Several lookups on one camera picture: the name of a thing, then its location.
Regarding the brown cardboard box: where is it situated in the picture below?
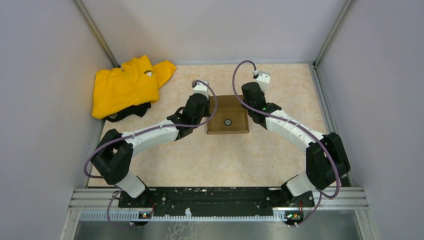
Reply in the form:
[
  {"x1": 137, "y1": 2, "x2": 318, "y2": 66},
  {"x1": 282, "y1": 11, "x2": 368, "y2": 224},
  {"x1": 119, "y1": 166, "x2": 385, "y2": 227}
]
[{"x1": 206, "y1": 95, "x2": 250, "y2": 135}]

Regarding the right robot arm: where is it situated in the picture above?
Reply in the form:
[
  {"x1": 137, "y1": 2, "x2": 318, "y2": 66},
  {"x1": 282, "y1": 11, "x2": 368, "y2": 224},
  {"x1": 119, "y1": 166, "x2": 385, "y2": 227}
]
[{"x1": 241, "y1": 82, "x2": 351, "y2": 206}]

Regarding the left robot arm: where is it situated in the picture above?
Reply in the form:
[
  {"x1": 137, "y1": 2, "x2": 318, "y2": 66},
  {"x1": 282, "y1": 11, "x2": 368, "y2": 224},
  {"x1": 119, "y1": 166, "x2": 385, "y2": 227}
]
[{"x1": 89, "y1": 93, "x2": 211, "y2": 207}]

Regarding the black garment under shirt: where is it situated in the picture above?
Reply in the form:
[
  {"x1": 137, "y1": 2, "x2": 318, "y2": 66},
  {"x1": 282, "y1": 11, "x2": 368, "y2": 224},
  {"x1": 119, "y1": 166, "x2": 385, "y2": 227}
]
[{"x1": 104, "y1": 102, "x2": 152, "y2": 123}]

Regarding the yellow shirt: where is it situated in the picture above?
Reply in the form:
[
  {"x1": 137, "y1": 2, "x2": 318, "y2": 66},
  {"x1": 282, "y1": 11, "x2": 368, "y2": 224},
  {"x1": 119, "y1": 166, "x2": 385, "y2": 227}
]
[{"x1": 91, "y1": 55, "x2": 177, "y2": 119}]

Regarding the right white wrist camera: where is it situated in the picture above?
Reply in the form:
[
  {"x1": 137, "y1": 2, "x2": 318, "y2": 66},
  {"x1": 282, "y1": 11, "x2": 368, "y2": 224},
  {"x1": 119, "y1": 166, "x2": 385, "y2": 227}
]
[{"x1": 253, "y1": 70, "x2": 271, "y2": 93}]

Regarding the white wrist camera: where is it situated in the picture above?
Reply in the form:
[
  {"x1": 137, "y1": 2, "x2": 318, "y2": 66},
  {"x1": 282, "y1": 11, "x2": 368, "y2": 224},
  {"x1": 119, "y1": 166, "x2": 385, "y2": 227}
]
[
  {"x1": 192, "y1": 79, "x2": 209, "y2": 99},
  {"x1": 253, "y1": 70, "x2": 271, "y2": 93}
]

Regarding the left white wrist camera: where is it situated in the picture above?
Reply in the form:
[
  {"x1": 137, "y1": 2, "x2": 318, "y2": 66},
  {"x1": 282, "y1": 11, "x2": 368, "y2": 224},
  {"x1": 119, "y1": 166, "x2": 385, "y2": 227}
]
[{"x1": 192, "y1": 79, "x2": 209, "y2": 99}]

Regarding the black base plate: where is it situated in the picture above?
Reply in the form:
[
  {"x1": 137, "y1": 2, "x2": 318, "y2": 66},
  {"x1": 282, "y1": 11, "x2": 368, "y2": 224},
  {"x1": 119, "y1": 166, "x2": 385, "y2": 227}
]
[{"x1": 118, "y1": 187, "x2": 315, "y2": 217}]

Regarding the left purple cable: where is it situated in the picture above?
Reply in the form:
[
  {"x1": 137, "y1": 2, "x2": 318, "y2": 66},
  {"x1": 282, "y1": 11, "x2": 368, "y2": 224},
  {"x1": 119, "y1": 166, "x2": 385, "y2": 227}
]
[{"x1": 82, "y1": 79, "x2": 219, "y2": 232}]

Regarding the purple cable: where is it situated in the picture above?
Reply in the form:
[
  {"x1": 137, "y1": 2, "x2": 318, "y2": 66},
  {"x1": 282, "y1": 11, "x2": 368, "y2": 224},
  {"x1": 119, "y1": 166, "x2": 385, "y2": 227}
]
[
  {"x1": 231, "y1": 60, "x2": 341, "y2": 228},
  {"x1": 82, "y1": 79, "x2": 219, "y2": 232}
]

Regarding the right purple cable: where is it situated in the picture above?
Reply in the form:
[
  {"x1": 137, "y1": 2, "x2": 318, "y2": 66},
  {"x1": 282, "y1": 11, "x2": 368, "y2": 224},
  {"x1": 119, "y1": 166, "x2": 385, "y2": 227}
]
[{"x1": 231, "y1": 60, "x2": 341, "y2": 228}]

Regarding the aluminium frame rail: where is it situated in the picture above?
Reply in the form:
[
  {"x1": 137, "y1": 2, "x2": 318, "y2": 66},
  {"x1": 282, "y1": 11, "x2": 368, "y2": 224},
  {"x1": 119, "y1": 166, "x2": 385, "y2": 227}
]
[{"x1": 69, "y1": 187, "x2": 369, "y2": 223}]

